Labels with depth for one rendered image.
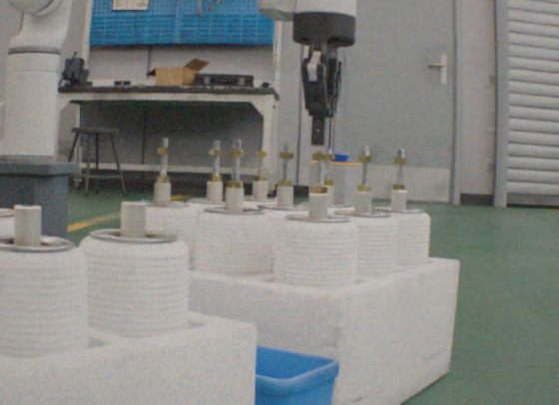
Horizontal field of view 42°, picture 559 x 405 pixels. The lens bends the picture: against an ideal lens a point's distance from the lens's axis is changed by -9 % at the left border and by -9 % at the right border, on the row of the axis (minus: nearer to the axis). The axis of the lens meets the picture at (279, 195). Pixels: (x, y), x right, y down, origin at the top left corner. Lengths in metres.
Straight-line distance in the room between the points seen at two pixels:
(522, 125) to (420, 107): 0.85
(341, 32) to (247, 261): 0.29
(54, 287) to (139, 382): 0.10
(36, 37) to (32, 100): 0.10
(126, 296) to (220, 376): 0.10
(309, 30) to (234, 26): 5.16
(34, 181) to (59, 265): 0.63
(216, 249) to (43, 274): 0.44
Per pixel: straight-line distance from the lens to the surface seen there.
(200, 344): 0.63
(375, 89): 6.10
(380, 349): 0.95
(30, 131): 1.20
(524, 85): 6.25
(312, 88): 0.89
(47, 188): 1.19
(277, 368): 0.85
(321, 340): 0.86
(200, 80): 5.57
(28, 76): 1.21
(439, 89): 6.16
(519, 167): 6.21
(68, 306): 0.56
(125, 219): 0.66
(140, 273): 0.62
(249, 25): 6.06
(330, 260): 0.89
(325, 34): 0.90
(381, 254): 1.00
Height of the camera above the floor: 0.33
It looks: 3 degrees down
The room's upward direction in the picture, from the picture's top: 2 degrees clockwise
